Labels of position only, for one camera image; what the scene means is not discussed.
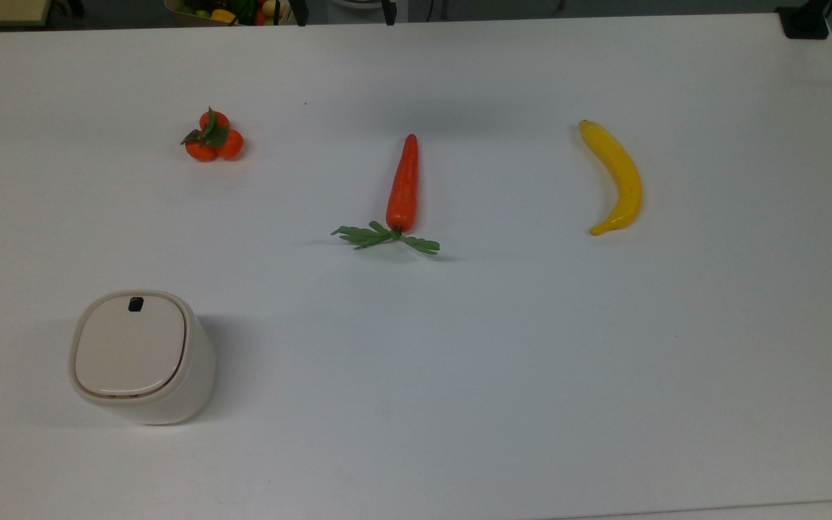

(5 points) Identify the cream plastic garbage bin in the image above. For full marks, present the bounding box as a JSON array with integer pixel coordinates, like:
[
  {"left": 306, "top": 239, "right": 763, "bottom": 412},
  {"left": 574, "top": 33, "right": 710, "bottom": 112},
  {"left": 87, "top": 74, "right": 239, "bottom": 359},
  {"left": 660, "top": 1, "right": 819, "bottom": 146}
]
[{"left": 68, "top": 290, "right": 217, "bottom": 426}]

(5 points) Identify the box of toy fruit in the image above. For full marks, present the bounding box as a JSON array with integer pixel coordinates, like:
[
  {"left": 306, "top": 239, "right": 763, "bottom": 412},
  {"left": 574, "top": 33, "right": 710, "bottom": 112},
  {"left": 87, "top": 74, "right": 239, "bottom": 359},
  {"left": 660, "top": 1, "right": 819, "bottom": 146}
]
[{"left": 165, "top": 0, "right": 293, "bottom": 27}]

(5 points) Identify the orange tangerine cluster with leaves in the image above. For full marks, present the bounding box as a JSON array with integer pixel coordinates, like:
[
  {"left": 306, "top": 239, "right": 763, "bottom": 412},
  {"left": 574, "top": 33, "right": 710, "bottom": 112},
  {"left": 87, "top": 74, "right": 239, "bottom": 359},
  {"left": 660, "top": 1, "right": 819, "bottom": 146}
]
[{"left": 180, "top": 107, "right": 245, "bottom": 163}]

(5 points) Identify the orange plastic carrot with leaves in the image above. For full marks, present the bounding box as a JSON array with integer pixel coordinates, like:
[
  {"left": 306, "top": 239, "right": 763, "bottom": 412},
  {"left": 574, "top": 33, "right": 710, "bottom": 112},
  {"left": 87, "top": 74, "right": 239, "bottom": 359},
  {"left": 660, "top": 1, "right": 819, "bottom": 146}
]
[{"left": 330, "top": 134, "right": 441, "bottom": 256}]

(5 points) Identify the yellow plastic banana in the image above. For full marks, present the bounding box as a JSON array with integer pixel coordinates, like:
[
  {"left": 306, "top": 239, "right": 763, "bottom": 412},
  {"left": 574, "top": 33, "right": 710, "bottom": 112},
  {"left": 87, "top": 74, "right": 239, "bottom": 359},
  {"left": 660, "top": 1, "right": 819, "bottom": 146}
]
[{"left": 578, "top": 119, "right": 643, "bottom": 237}]

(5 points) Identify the black clamp base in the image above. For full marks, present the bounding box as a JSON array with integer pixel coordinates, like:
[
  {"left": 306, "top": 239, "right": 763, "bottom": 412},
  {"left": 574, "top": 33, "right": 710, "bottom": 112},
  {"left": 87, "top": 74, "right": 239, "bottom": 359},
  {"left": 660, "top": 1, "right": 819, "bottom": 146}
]
[{"left": 776, "top": 0, "right": 832, "bottom": 40}]

